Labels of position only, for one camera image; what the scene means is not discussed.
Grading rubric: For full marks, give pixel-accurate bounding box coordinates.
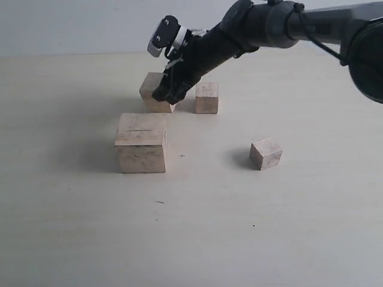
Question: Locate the smallest wooden cube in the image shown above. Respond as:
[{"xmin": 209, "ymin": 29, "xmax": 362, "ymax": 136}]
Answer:
[{"xmin": 250, "ymin": 138, "xmax": 282, "ymax": 170}]

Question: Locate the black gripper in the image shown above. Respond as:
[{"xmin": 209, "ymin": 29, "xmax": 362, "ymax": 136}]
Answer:
[{"xmin": 152, "ymin": 25, "xmax": 239, "ymax": 104}]

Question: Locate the white cable tie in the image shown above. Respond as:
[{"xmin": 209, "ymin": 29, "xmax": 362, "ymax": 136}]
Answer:
[{"xmin": 165, "ymin": 57, "xmax": 184, "ymax": 70}]

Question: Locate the black camera cable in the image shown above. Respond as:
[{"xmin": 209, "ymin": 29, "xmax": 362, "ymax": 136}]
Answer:
[{"xmin": 287, "ymin": 2, "xmax": 349, "ymax": 67}]

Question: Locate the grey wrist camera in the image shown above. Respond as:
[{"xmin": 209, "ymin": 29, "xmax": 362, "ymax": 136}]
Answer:
[{"xmin": 147, "ymin": 15, "xmax": 181, "ymax": 57}]

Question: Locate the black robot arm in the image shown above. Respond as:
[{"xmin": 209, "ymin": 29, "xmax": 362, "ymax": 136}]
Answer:
[{"xmin": 147, "ymin": 1, "xmax": 382, "ymax": 105}]

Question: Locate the second largest wooden cube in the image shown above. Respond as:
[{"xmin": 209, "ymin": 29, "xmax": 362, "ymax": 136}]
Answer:
[{"xmin": 139, "ymin": 72, "xmax": 177, "ymax": 114}]

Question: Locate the third largest wooden cube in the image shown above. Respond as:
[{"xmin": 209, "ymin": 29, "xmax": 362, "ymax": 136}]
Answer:
[{"xmin": 195, "ymin": 83, "xmax": 219, "ymax": 114}]

